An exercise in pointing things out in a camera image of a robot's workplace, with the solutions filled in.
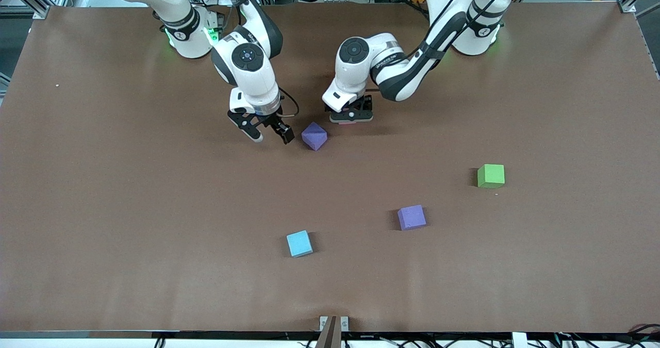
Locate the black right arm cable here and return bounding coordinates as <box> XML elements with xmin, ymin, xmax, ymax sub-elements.
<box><xmin>222</xmin><ymin>0</ymin><xmax>300</xmax><ymax>118</ymax></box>

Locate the purple foam block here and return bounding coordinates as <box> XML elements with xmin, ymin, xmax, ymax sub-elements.
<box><xmin>301</xmin><ymin>122</ymin><xmax>329</xmax><ymax>152</ymax></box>
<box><xmin>397</xmin><ymin>205</ymin><xmax>427</xmax><ymax>231</ymax></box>

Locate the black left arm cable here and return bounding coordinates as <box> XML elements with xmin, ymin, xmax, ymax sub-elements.
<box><xmin>407</xmin><ymin>0</ymin><xmax>516</xmax><ymax>65</ymax></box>

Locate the black cable bundle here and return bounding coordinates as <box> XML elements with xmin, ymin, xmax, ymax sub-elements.
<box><xmin>554</xmin><ymin>323</ymin><xmax>660</xmax><ymax>348</ymax></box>

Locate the brown camera pole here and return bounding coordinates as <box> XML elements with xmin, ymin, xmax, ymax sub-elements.
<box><xmin>315</xmin><ymin>316</ymin><xmax>342</xmax><ymax>348</ymax></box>

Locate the green foam block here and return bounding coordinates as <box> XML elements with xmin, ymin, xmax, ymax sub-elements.
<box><xmin>477</xmin><ymin>163</ymin><xmax>506</xmax><ymax>189</ymax></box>

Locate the small metal bracket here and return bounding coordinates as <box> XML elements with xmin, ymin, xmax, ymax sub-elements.
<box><xmin>319</xmin><ymin>316</ymin><xmax>349</xmax><ymax>333</ymax></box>

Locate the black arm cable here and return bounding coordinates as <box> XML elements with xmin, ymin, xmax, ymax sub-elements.
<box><xmin>407</xmin><ymin>0</ymin><xmax>516</xmax><ymax>65</ymax></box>
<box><xmin>222</xmin><ymin>0</ymin><xmax>300</xmax><ymax>118</ymax></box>

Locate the light blue foam block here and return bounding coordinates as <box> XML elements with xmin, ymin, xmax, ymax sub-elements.
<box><xmin>286</xmin><ymin>229</ymin><xmax>314</xmax><ymax>258</ymax></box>

